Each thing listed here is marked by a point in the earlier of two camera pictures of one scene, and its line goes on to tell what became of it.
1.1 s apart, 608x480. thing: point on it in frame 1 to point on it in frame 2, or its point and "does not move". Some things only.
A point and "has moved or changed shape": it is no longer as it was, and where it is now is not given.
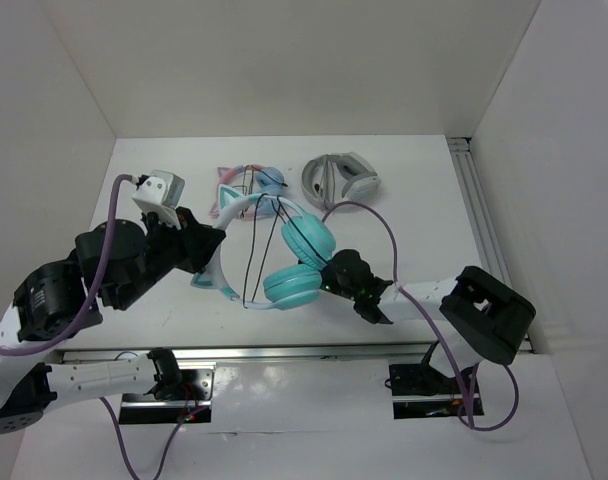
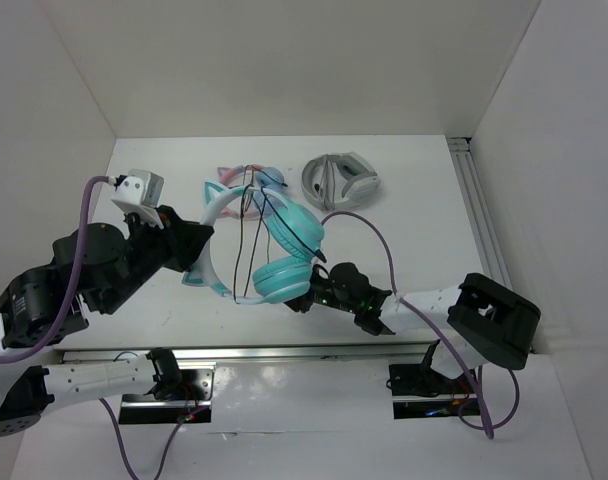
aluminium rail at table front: (254, 354) does not move
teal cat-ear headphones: (308, 247) has moved or changed shape
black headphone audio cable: (266, 248) to (265, 193)
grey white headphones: (331, 179) does not move
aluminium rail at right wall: (464, 153) does not move
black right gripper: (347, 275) to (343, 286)
